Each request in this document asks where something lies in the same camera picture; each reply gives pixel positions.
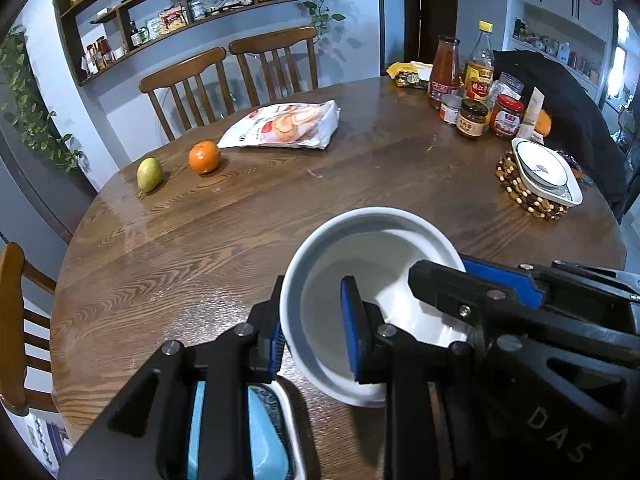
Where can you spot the yellow-capped bottle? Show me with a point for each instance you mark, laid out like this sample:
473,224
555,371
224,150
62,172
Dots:
480,70

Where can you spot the dark wooden door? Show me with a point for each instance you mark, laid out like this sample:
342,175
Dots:
430,10

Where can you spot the white ribbed bowl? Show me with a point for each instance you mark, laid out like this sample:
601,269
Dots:
380,260

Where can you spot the wooden wall shelf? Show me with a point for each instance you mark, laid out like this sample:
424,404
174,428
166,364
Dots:
135,45

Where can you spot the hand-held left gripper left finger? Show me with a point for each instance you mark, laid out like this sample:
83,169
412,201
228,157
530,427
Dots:
276,347

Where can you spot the patterned floor mat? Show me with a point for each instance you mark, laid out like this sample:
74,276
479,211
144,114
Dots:
47,440

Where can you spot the long trailing green plant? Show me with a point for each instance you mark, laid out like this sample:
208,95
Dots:
30,110

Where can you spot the green pear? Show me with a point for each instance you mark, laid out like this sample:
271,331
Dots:
150,175

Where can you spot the orange mandarin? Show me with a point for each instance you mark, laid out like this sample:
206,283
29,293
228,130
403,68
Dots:
204,157

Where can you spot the white snack bag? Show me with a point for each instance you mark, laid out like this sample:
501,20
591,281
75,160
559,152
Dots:
285,125

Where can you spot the dark sauce jar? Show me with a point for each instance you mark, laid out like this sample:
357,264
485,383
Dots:
472,120

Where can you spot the white paper carton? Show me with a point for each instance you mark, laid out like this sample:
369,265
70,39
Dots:
532,110

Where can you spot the yellow food packet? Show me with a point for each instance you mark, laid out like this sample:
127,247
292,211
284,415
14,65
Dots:
174,20

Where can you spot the white oval dish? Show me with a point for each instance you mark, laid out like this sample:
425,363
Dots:
567,197

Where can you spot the yellow snack packet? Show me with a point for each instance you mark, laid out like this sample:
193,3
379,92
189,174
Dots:
405,77

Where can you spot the small glass jar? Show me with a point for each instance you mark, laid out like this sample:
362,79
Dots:
450,110

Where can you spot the wooden chair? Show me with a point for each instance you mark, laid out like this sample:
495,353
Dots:
15,330
272,42
185,70

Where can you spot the large square patterned plate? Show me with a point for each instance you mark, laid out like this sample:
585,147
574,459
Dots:
296,435

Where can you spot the beaded wooden trivet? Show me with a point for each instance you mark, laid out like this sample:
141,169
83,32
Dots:
510,185

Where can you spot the white bowl with dark rim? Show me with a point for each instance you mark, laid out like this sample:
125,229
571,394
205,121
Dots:
542,165

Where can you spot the large orange fruit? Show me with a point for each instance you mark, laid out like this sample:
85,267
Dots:
546,124

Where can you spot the grey fridge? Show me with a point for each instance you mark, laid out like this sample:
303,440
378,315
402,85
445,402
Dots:
35,195

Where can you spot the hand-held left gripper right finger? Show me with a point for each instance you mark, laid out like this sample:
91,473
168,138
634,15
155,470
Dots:
350,330

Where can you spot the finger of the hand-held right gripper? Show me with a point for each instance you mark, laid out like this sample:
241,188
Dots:
505,282
450,287

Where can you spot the black jacket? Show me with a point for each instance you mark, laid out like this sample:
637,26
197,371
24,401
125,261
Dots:
575,105

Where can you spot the clear glass jar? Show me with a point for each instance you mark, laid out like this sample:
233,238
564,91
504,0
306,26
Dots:
510,85

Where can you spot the tall red sauce bottle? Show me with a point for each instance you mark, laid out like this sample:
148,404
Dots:
444,75

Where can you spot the blue plate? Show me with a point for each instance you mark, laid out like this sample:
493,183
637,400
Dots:
265,440

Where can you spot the red-lidded jar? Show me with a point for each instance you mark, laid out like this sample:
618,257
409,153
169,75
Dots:
506,120

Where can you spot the small trailing green plant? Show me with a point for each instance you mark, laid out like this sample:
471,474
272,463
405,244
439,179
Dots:
322,10

